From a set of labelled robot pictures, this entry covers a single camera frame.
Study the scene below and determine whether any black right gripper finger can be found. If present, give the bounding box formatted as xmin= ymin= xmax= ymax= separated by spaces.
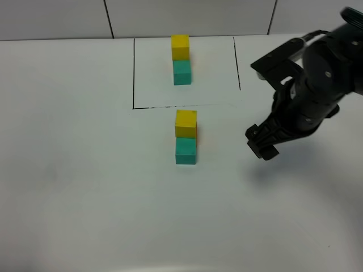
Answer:
xmin=262 ymin=146 xmax=279 ymax=161
xmin=247 ymin=141 xmax=263 ymax=159

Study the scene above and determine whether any teal template cube block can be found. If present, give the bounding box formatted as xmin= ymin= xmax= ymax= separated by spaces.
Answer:
xmin=173 ymin=60 xmax=192 ymax=86

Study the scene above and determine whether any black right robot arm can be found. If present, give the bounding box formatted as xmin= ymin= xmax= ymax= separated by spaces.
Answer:
xmin=246 ymin=7 xmax=362 ymax=160

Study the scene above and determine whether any yellow template cube block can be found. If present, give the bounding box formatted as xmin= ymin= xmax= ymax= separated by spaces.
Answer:
xmin=171 ymin=35 xmax=190 ymax=61

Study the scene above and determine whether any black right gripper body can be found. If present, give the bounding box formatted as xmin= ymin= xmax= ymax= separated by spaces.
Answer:
xmin=246 ymin=82 xmax=340 ymax=150

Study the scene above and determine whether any orange cube block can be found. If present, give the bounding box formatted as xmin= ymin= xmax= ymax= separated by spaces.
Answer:
xmin=196 ymin=123 xmax=199 ymax=146

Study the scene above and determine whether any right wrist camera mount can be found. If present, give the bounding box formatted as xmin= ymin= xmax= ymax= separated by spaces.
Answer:
xmin=251 ymin=37 xmax=306 ymax=91

